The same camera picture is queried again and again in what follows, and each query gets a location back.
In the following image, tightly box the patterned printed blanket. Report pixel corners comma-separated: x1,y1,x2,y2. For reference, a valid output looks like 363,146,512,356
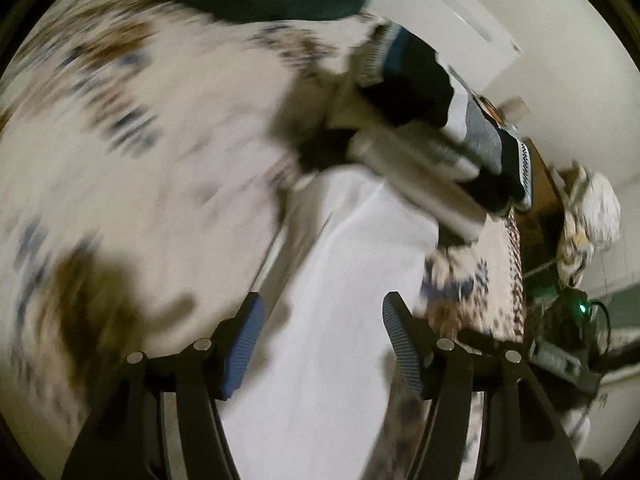
0,0,527,480

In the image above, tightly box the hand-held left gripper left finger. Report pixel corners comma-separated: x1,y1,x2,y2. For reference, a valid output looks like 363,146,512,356
60,291,268,480

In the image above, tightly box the white patterned hanging cloth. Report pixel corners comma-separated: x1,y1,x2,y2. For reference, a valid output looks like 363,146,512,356
552,160,622,287

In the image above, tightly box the white garment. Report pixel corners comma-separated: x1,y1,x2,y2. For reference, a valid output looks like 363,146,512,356
220,167,442,480

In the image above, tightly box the black device with green light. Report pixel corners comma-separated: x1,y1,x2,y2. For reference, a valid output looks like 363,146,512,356
529,285,612,392

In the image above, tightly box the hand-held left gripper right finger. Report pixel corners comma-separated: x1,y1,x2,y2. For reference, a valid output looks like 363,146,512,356
381,291,586,480

